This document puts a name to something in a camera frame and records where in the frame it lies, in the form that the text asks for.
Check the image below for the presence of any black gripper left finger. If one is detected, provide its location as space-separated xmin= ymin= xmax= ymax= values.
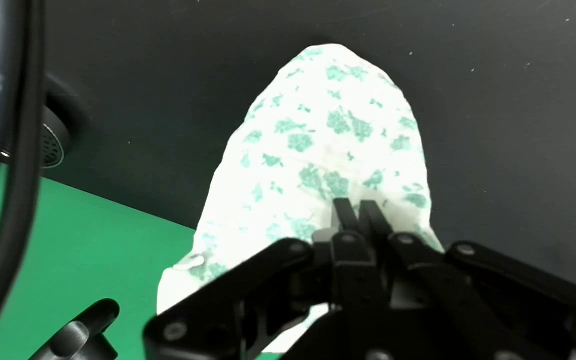
xmin=142 ymin=196 xmax=364 ymax=360

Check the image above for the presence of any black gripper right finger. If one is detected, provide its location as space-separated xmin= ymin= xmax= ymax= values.
xmin=360 ymin=200 xmax=576 ymax=360

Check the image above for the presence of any white green-patterned towel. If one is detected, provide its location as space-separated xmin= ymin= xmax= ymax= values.
xmin=156 ymin=42 xmax=446 ymax=356

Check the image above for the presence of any green backdrop curtain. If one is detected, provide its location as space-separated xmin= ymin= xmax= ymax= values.
xmin=0 ymin=180 xmax=192 ymax=360

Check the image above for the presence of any black cable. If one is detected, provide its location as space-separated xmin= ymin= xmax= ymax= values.
xmin=0 ymin=0 xmax=48 ymax=360

